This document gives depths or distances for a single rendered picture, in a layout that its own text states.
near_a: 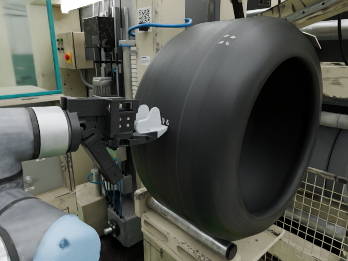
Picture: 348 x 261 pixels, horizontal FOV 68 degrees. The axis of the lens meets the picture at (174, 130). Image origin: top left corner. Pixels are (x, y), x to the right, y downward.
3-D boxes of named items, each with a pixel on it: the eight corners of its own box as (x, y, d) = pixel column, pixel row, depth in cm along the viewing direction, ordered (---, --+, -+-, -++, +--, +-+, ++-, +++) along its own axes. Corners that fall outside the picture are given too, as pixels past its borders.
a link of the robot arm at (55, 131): (41, 166, 35) (25, 150, 41) (74, 160, 38) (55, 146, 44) (39, 111, 34) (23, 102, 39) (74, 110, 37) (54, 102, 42)
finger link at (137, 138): (162, 132, 48) (121, 138, 42) (162, 141, 48) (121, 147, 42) (147, 127, 51) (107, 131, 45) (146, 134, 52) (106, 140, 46)
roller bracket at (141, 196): (134, 215, 92) (133, 190, 89) (207, 180, 118) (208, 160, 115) (140, 219, 90) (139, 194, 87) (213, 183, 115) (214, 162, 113)
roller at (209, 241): (146, 207, 92) (146, 196, 91) (156, 203, 95) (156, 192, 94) (227, 264, 67) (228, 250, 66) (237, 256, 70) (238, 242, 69)
